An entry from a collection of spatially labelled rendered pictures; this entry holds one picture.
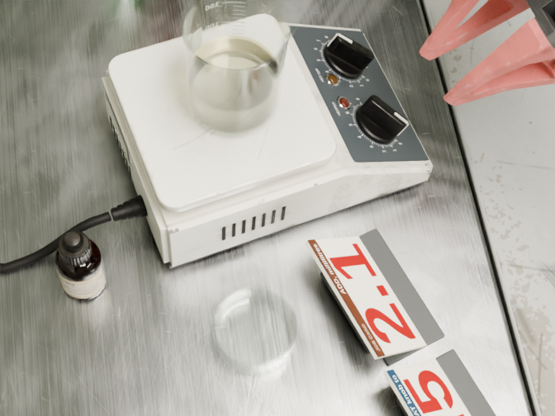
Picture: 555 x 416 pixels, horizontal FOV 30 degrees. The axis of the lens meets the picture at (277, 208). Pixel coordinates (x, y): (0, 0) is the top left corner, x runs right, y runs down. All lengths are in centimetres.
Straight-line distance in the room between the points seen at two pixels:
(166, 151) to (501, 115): 27
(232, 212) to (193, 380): 11
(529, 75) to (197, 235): 23
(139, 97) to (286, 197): 11
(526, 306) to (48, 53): 40
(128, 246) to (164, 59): 13
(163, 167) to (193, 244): 6
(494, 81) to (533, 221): 16
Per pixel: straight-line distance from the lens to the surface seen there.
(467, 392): 70
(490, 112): 80
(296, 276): 71
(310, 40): 74
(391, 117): 70
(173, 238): 66
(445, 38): 64
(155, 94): 67
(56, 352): 70
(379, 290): 70
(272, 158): 65
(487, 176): 77
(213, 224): 66
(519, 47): 60
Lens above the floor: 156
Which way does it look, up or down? 63 degrees down
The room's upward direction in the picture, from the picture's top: 7 degrees clockwise
